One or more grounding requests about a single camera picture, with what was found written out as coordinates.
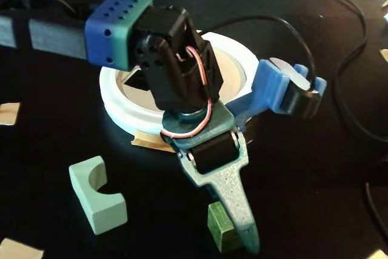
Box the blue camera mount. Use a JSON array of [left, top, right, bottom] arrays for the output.
[[226, 58, 328, 126]]

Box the green wooden cube block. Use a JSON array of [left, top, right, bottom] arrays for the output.
[[207, 201, 243, 254]]

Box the red and white servo wire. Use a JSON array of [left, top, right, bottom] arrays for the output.
[[159, 45, 213, 138]]

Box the long black cable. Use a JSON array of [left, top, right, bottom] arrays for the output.
[[157, 0, 388, 144]]

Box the curved black cable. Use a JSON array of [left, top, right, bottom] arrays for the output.
[[364, 155, 388, 241]]

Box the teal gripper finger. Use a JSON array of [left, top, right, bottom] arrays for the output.
[[209, 172, 261, 254]]

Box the long masking tape strip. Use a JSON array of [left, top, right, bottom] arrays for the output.
[[130, 130, 176, 152]]

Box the white round sorter lid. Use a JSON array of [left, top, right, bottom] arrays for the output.
[[99, 30, 264, 134]]

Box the pale green arch block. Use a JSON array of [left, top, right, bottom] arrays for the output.
[[68, 155, 129, 235]]

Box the thin black camera cable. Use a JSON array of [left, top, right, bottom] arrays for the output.
[[12, 0, 316, 92]]

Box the teal gripper body with servo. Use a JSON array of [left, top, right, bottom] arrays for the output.
[[160, 104, 250, 187]]

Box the black cylindrical camera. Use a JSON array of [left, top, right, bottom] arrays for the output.
[[269, 57, 323, 119]]

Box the yellow tape piece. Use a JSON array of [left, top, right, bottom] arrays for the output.
[[0, 102, 21, 126]]

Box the large beige tape piece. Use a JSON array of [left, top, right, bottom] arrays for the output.
[[0, 237, 44, 259]]

